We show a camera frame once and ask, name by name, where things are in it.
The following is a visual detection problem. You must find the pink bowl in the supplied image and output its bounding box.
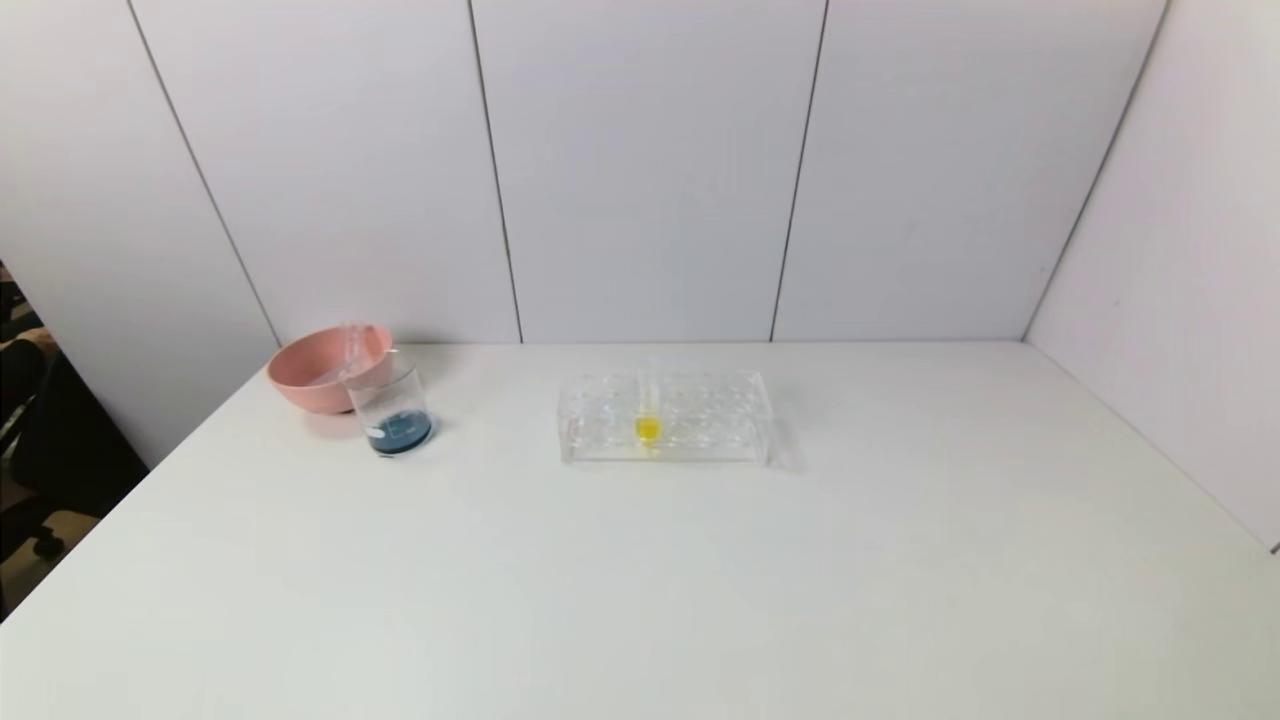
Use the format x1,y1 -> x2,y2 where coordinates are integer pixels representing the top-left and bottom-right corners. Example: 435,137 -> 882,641
266,322 -> 396,416

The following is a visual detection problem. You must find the clear glass beaker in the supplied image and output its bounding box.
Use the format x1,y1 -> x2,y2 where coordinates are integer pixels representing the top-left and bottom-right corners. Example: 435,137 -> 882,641
343,350 -> 438,460

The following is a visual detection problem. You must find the black chair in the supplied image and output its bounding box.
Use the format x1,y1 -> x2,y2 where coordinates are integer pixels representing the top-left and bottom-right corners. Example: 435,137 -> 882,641
0,340 -> 149,601

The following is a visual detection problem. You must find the test tube with red pigment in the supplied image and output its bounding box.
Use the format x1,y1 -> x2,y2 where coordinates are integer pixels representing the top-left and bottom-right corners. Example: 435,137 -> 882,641
345,325 -> 393,381

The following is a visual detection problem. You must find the clear acrylic test tube rack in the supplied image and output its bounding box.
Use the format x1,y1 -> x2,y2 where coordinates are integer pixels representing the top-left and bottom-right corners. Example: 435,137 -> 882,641
557,368 -> 777,468

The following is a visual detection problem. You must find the test tube with yellow pigment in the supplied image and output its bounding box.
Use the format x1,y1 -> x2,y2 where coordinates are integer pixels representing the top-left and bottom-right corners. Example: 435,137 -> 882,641
633,362 -> 665,453

